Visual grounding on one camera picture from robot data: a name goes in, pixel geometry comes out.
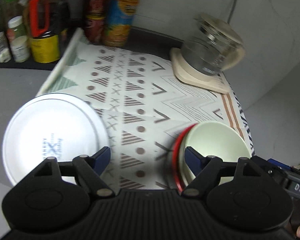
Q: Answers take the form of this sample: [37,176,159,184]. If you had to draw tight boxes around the small cream bowl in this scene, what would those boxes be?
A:
[179,121,252,187]

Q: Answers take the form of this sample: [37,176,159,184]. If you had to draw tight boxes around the red rimmed bowl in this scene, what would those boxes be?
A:
[171,124,196,193]

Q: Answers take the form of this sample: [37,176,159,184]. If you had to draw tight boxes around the white plate sweet bakery print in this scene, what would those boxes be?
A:
[2,93,109,185]

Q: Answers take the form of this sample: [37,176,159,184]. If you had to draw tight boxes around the patterned white cloth mat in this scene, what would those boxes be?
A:
[39,29,254,190]

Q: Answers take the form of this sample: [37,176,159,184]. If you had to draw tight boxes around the cream kettle base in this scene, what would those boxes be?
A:
[170,48,231,94]

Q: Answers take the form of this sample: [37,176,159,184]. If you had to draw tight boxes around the glass kettle with cream lid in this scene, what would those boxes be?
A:
[181,12,245,76]

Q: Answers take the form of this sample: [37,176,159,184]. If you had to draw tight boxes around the white cap seasoning jar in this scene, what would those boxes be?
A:
[7,16,30,63]

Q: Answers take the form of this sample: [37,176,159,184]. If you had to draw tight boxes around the black spice rack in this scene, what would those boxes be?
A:
[0,0,74,70]

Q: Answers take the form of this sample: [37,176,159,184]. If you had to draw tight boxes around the small glass spice jar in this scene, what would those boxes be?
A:
[0,31,11,63]

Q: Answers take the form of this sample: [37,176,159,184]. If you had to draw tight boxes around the dark soy sauce jug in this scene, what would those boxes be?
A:
[29,0,60,63]

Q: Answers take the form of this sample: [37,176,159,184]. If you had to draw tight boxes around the orange juice bottle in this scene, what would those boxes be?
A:
[103,0,139,47]

